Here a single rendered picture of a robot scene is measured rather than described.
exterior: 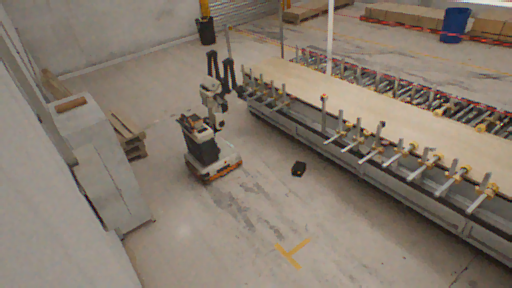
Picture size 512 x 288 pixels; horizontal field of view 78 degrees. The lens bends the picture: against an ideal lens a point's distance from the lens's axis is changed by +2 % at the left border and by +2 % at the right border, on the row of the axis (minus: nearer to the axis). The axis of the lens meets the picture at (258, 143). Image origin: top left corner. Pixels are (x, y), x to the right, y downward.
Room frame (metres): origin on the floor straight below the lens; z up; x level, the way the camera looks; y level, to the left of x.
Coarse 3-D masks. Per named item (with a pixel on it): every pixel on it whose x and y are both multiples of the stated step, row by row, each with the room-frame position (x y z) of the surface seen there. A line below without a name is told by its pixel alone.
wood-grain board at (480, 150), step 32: (256, 64) 5.20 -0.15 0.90; (288, 64) 5.01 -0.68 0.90; (320, 96) 3.76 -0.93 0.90; (352, 96) 3.65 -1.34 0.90; (384, 96) 3.54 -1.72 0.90; (384, 128) 2.84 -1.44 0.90; (416, 128) 2.76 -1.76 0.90; (448, 128) 2.69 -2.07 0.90; (448, 160) 2.19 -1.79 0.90; (480, 160) 2.14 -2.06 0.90
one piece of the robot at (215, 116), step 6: (204, 90) 3.73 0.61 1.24; (204, 96) 3.70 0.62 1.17; (210, 96) 3.61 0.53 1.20; (204, 102) 3.71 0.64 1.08; (210, 102) 3.62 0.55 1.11; (210, 108) 3.71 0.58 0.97; (216, 108) 3.71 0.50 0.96; (210, 114) 3.76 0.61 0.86; (216, 114) 3.66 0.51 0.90; (210, 120) 3.77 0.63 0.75; (216, 120) 3.65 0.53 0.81; (222, 120) 3.69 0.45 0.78; (216, 126) 3.64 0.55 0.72; (222, 126) 3.68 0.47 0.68
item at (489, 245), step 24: (288, 96) 4.08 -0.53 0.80; (264, 120) 4.71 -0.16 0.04; (336, 120) 3.30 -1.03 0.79; (312, 144) 3.67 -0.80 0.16; (360, 168) 2.94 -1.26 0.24; (408, 168) 2.44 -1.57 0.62; (384, 192) 2.65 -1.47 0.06; (408, 192) 2.42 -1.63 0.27; (456, 192) 2.02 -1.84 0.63; (432, 216) 2.13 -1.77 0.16; (504, 216) 1.68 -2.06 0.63; (480, 240) 1.77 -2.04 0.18; (504, 264) 1.55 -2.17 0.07
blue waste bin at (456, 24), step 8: (448, 8) 7.50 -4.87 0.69; (456, 8) 7.48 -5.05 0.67; (464, 8) 7.38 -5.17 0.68; (448, 16) 7.17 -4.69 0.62; (456, 16) 7.03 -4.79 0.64; (464, 16) 6.99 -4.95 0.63; (448, 24) 7.14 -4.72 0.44; (456, 24) 7.02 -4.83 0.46; (464, 24) 7.01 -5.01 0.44; (448, 32) 7.10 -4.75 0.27; (456, 32) 7.01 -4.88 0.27; (440, 40) 7.27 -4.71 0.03; (448, 40) 7.08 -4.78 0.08; (456, 40) 7.02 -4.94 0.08
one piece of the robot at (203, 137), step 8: (184, 120) 3.76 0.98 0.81; (200, 128) 3.50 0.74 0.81; (208, 128) 3.47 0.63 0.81; (184, 136) 3.69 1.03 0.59; (192, 136) 3.41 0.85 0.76; (200, 136) 3.33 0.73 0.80; (208, 136) 3.38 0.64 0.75; (192, 144) 3.49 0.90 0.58; (200, 144) 3.32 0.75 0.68; (208, 144) 3.38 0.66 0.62; (216, 144) 3.58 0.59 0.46; (192, 152) 3.58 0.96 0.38; (200, 152) 3.31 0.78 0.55; (208, 152) 3.35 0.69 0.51; (216, 152) 3.41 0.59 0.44; (200, 160) 3.38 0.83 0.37; (208, 160) 3.34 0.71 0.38; (216, 160) 3.40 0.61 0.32
